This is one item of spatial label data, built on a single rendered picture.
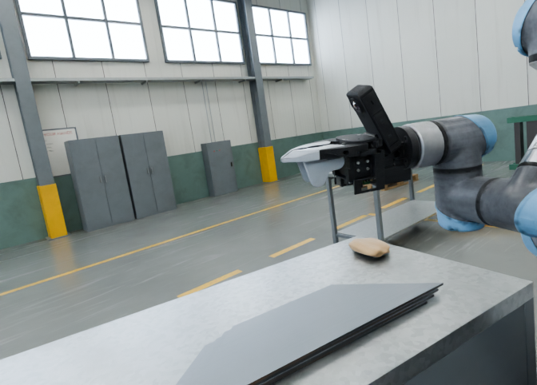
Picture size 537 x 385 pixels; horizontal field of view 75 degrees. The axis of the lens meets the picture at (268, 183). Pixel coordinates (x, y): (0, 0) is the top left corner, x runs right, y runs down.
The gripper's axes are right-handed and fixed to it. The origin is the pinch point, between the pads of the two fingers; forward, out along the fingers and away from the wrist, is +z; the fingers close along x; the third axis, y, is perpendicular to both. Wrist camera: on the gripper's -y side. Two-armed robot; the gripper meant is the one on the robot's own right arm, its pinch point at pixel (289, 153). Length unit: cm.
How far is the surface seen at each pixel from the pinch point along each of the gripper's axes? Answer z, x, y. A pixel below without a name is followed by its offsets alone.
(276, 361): 5.4, 3.4, 39.0
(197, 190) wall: -15, 909, 248
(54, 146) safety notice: 270, 792, 64
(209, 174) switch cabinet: -54, 908, 208
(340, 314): -12.1, 12.5, 40.3
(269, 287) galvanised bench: -2, 39, 46
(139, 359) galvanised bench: 32, 20, 44
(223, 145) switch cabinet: -107, 932, 138
